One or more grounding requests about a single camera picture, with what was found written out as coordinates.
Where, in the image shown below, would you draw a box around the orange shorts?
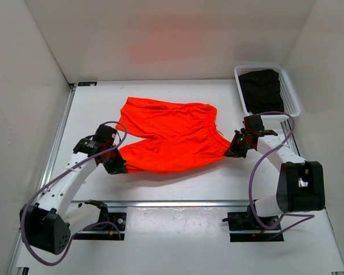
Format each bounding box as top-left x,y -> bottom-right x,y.
116,97 -> 230,174

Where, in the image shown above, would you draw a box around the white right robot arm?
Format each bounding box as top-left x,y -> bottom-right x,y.
224,115 -> 325,229

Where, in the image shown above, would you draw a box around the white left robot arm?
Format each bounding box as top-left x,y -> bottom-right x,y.
19,121 -> 127,255

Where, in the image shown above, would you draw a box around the black folded shorts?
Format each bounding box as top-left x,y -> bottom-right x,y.
239,69 -> 284,114

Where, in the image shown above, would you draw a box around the black corner label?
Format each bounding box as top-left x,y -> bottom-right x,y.
77,81 -> 97,87

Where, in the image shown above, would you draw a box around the aluminium table edge rail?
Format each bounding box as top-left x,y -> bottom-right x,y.
36,80 -> 316,209

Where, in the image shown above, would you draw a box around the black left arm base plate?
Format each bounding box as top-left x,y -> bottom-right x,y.
74,209 -> 127,241

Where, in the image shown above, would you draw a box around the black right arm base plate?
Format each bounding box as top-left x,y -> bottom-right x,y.
222,212 -> 284,243

